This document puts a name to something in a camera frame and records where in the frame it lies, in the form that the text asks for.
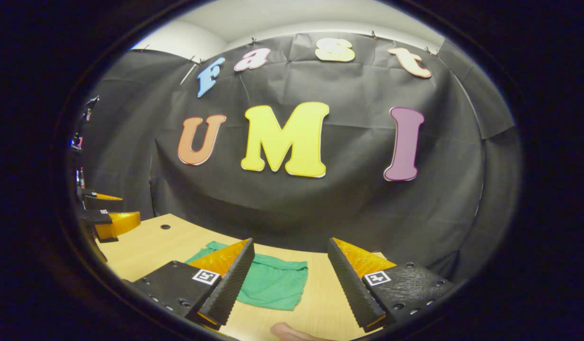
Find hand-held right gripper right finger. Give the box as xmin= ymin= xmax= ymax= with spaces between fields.
xmin=327 ymin=237 xmax=457 ymax=333

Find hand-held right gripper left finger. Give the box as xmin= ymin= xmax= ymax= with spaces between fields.
xmin=130 ymin=238 xmax=255 ymax=331

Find green T-shirt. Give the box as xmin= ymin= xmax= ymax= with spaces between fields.
xmin=185 ymin=241 xmax=309 ymax=312

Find black backdrop cloth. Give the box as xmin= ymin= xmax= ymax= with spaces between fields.
xmin=77 ymin=31 xmax=523 ymax=285

